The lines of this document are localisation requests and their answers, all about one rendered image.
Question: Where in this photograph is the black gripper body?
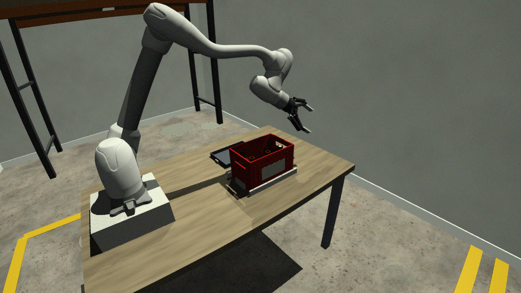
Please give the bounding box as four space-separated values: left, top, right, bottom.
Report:
282 98 298 115

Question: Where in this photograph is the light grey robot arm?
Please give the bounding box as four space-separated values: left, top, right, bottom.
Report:
95 3 293 217

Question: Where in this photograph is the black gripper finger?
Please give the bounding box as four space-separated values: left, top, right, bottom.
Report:
291 97 313 112
287 108 311 133

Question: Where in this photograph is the red crate with dividers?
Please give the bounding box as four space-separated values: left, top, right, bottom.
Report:
231 133 294 191

